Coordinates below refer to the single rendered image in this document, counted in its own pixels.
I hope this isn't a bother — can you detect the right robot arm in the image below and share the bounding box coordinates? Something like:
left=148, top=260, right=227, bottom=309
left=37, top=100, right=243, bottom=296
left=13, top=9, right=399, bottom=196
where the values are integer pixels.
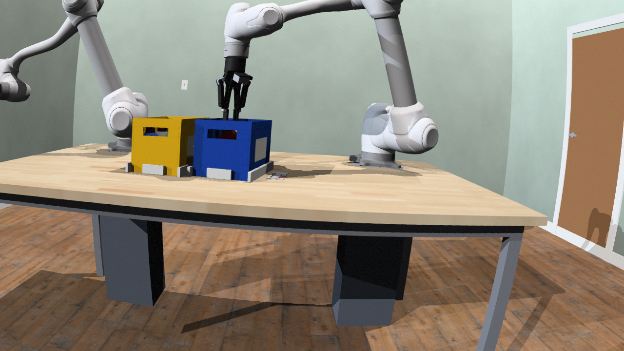
left=0, top=0, right=148, bottom=152

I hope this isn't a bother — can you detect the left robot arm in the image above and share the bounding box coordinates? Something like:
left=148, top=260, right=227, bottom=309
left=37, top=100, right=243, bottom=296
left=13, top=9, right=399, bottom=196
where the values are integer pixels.
left=224, top=0, right=438, bottom=168

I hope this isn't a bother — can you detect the white paper slip with black markings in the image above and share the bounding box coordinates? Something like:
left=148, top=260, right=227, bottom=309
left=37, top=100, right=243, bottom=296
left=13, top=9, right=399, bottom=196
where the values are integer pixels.
left=266, top=172, right=288, bottom=180

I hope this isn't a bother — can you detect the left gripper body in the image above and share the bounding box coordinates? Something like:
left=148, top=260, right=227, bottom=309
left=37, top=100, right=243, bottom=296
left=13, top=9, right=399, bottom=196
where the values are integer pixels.
left=223, top=58, right=246, bottom=88

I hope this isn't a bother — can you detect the blue bottle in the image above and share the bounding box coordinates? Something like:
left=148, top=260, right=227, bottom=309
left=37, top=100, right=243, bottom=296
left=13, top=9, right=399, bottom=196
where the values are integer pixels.
left=144, top=127, right=158, bottom=136

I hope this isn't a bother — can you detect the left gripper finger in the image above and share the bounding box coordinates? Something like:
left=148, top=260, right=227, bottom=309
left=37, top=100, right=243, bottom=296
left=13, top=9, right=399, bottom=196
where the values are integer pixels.
left=233, top=81, right=251, bottom=121
left=216, top=77, right=234, bottom=120

